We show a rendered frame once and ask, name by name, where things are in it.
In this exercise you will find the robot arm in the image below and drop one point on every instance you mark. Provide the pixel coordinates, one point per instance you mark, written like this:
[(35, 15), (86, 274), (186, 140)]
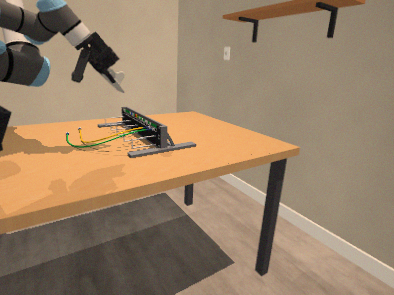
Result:
[(20, 60)]

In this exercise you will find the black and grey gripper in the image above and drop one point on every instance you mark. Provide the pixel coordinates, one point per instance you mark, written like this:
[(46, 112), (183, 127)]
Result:
[(99, 50)]

